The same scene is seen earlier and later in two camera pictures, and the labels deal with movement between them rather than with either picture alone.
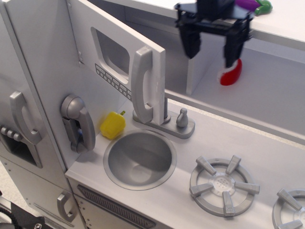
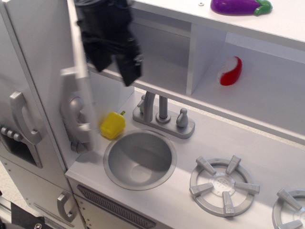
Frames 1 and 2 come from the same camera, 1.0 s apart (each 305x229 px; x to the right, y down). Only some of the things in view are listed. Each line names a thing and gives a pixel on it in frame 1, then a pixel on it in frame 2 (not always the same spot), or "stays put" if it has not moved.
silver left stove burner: x=225 y=187 stays put
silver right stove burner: x=289 y=211 stays put
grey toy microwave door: x=108 y=50 to x=78 y=100
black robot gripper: x=218 y=16 to x=106 y=27
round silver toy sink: x=141 y=160 stays put
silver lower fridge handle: x=60 y=207 stays put
